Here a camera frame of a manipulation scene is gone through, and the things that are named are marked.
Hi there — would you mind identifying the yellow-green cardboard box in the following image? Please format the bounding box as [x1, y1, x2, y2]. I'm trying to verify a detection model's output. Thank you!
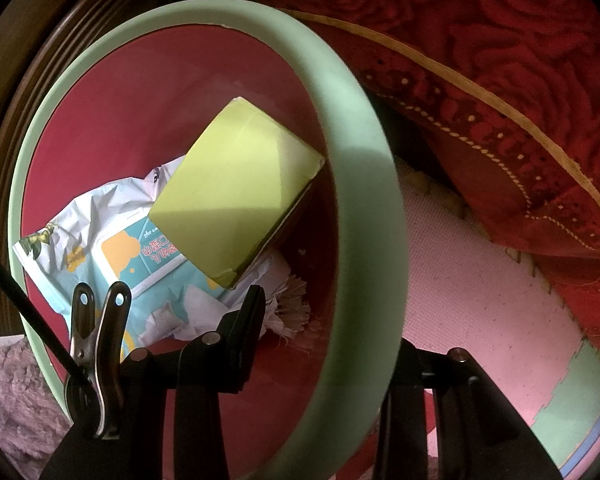
[147, 97, 327, 291]

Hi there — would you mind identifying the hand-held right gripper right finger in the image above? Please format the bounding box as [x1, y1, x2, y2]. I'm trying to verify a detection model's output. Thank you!
[375, 337, 563, 480]

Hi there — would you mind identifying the green foam mat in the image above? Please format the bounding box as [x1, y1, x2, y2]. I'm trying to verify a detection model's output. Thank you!
[530, 337, 600, 476]

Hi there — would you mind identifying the teal wet wipes packet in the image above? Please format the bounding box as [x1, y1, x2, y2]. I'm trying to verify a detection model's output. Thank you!
[12, 155, 293, 361]

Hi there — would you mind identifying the red bin with green rim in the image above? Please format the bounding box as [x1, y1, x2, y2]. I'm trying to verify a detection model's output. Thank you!
[7, 0, 408, 480]

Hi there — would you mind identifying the white paper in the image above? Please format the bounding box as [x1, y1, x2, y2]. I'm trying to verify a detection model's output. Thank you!
[140, 285, 231, 348]

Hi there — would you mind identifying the brown wooden nightstand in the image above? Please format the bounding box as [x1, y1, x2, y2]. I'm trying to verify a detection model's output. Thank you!
[0, 0, 171, 336]

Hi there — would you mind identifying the grey fluffy rug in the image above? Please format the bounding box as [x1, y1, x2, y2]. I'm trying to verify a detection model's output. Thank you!
[0, 340, 73, 476]

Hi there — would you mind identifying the metal spring clip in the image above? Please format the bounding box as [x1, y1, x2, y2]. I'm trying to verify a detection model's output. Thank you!
[65, 281, 133, 441]

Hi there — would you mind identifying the pink foam mat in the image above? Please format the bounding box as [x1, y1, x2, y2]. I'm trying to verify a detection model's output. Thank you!
[365, 157, 588, 480]

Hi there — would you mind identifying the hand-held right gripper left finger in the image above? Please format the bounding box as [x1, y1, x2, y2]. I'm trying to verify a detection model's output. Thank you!
[40, 284, 267, 480]

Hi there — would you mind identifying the black cable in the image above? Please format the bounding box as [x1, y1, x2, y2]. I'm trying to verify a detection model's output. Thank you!
[0, 242, 88, 386]

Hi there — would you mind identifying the red bedsheet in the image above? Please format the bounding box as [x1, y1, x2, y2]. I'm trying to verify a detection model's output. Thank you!
[160, 0, 600, 366]

